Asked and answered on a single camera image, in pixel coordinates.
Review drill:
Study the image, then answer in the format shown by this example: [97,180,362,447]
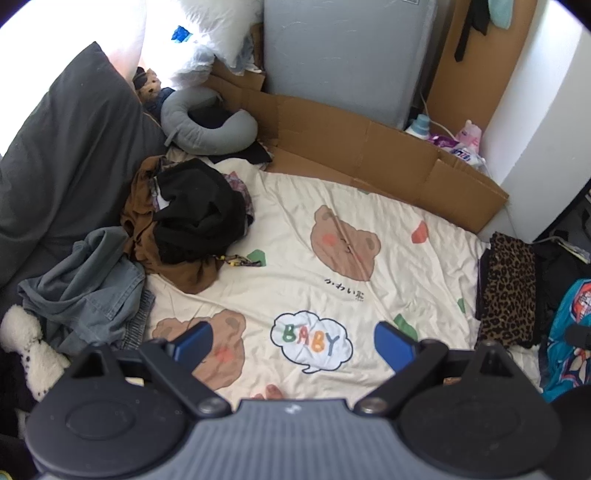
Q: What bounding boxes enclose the black shorts with teddy print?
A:
[150,158,266,269]

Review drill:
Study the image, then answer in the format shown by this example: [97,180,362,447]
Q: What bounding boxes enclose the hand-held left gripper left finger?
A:
[69,320,232,418]

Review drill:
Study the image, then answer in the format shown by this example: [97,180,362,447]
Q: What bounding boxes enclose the teal cap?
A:
[487,0,515,29]

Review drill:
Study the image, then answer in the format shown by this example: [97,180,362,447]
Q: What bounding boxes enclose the leopard print garment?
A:
[475,232,539,349]

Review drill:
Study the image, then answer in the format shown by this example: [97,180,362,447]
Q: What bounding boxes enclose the pink bottle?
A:
[455,119,483,155]

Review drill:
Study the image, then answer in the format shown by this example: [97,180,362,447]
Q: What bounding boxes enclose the brown upright board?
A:
[425,0,539,130]

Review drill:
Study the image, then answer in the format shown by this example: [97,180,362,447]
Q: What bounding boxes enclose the brown cardboard sheet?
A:
[203,60,509,234]

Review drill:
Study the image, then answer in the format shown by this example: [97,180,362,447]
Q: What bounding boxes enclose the cream bear printed blanket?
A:
[143,152,543,402]

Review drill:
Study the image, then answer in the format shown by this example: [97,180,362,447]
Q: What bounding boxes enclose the dark grey pillow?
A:
[0,41,167,287]

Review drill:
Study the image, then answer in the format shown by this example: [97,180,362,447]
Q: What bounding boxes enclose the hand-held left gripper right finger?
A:
[353,320,513,421]

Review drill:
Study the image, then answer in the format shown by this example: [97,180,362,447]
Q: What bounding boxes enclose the white plush toy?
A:
[0,305,70,402]

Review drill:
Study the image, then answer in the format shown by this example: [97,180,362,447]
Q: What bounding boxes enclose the white cable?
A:
[480,154,520,238]

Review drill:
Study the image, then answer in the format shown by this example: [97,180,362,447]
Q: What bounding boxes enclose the clear plastic bag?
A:
[161,44,218,88]

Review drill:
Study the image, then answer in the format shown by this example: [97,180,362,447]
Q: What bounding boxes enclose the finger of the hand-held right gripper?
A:
[566,323,591,350]

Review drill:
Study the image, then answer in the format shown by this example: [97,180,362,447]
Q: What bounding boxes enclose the small teddy bear toy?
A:
[132,67,176,116]

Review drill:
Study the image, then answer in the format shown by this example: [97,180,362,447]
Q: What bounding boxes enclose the grey neck pillow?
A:
[160,87,258,155]

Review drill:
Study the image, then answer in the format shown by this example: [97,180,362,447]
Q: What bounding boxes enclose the black hanging garment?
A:
[455,0,492,65]

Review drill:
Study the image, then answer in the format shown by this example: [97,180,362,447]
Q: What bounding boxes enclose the paper booklet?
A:
[554,235,591,264]

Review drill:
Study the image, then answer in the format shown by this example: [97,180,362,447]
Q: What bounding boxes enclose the blue denim jacket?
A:
[17,226,148,356]

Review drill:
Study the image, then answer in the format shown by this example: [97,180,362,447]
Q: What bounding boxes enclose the blue capped bottle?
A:
[405,113,437,144]

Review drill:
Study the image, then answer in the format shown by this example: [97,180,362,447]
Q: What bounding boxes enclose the teal printed garment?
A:
[540,278,591,403]

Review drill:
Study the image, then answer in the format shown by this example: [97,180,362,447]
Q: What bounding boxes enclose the white refill pouch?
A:
[450,143,485,169]

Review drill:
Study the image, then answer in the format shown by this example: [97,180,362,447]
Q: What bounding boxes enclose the brown garment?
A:
[121,156,222,295]

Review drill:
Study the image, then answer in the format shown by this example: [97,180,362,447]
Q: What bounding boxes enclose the white pillow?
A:
[178,0,264,72]

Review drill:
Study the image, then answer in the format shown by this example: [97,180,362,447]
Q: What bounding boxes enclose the black cloth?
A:
[187,105,273,163]

